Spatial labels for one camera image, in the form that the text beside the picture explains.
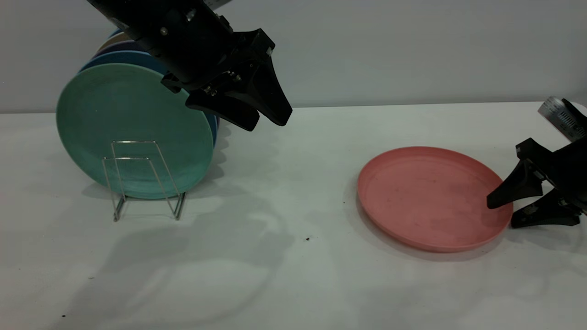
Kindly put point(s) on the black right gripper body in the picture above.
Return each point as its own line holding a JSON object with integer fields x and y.
{"x": 568, "y": 169}

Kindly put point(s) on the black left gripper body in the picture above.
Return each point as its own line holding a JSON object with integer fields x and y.
{"x": 192, "y": 41}

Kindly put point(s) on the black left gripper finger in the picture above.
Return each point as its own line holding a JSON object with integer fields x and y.
{"x": 268, "y": 96}
{"x": 224, "y": 107}

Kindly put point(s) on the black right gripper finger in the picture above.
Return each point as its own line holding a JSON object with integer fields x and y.
{"x": 520, "y": 185}
{"x": 550, "y": 213}

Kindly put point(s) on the pink plastic plate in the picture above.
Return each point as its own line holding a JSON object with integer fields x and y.
{"x": 422, "y": 197}

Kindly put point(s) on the dark purple plastic plate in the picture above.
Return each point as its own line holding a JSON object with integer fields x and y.
{"x": 124, "y": 46}

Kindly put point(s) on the blue plastic plate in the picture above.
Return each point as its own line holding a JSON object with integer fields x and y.
{"x": 117, "y": 33}
{"x": 124, "y": 57}

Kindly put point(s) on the beige plastic plate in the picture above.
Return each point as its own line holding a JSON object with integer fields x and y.
{"x": 114, "y": 41}

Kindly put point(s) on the green plastic plate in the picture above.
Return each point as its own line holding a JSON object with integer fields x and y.
{"x": 124, "y": 114}

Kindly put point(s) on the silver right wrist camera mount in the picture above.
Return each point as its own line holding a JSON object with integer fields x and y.
{"x": 555, "y": 112}

